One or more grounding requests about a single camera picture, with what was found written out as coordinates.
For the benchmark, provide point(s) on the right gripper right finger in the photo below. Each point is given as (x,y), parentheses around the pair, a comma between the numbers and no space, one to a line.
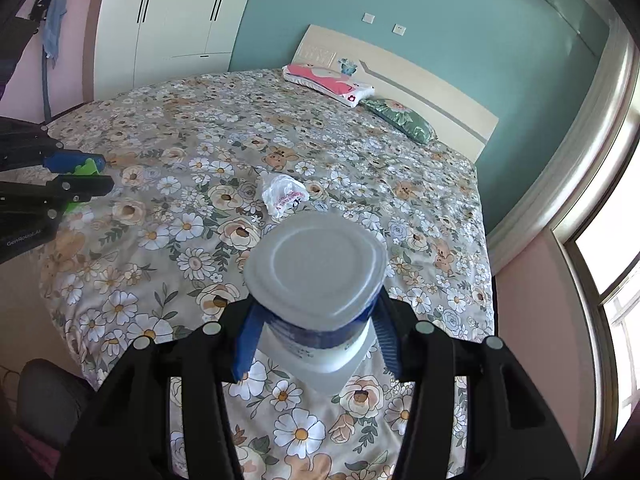
(419,352)

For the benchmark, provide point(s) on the pink knitted garment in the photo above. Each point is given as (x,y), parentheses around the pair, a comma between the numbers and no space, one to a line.
(42,455)

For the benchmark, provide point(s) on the hanging blue clothes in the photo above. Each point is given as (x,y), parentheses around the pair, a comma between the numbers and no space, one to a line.
(45,19)

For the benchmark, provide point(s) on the pink white pillow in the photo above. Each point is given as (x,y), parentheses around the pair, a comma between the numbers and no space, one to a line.
(335,85)

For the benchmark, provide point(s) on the green leaf pillow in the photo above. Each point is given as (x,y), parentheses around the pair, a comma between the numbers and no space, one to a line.
(403,118)

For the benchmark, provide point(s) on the white blue plastic jar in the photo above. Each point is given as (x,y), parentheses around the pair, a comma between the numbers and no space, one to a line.
(317,276)

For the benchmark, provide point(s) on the window with frame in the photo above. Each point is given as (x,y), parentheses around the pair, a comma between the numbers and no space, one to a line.
(599,239)

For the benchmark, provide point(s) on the cream wooden headboard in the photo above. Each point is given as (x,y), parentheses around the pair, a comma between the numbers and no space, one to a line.
(459,121)

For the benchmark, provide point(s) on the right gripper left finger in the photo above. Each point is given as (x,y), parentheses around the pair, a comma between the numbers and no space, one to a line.
(216,354)

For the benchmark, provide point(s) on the green toy building block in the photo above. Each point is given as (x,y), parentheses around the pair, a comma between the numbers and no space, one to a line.
(82,187)

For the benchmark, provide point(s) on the white wardrobe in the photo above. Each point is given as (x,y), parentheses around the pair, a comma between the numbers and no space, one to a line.
(141,42)

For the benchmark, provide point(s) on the white wall switch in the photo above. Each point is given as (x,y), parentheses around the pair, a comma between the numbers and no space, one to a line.
(369,18)

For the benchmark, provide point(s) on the white plastic bag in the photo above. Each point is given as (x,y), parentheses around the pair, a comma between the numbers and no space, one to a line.
(280,193)

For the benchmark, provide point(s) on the grey trouser leg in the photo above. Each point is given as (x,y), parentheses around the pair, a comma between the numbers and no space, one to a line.
(50,402)

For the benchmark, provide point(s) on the white wall socket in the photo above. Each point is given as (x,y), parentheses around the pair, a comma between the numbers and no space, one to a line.
(399,30)

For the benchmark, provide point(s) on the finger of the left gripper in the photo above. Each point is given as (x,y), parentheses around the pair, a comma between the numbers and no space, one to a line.
(52,195)
(70,161)

